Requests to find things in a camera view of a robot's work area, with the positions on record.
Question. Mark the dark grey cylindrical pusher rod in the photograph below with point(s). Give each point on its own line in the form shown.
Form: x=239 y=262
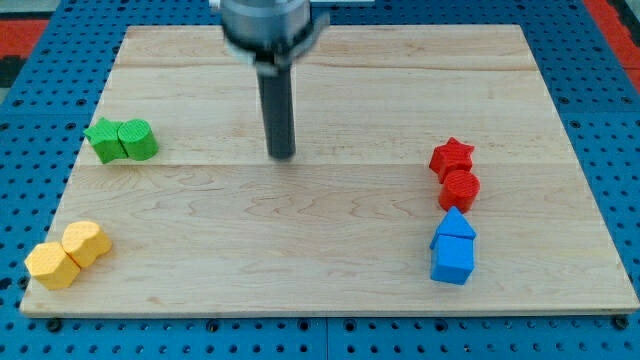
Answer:
x=277 y=111

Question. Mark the grey metal end effector mount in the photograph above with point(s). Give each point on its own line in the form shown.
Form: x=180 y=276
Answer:
x=269 y=35

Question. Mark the green star block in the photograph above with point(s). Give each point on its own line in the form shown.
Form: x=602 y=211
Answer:
x=103 y=137

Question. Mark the red star block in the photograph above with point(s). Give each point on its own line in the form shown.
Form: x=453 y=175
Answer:
x=452 y=156

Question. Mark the green cylinder block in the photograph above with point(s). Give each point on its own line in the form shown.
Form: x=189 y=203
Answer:
x=138 y=140

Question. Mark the light wooden board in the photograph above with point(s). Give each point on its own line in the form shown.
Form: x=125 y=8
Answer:
x=211 y=227

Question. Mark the red cylinder block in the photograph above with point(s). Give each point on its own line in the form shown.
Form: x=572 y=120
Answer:
x=459 y=189

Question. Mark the blue triangle block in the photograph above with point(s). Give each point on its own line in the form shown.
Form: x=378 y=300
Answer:
x=454 y=224

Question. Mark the blue cube block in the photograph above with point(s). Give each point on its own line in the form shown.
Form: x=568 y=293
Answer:
x=452 y=259

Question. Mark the yellow rounded block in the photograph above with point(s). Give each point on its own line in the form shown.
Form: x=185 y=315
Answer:
x=84 y=242

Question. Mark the yellow hexagon block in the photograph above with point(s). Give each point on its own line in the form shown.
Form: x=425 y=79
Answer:
x=51 y=266

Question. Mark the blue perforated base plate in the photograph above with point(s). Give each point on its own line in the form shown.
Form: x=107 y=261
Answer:
x=57 y=90

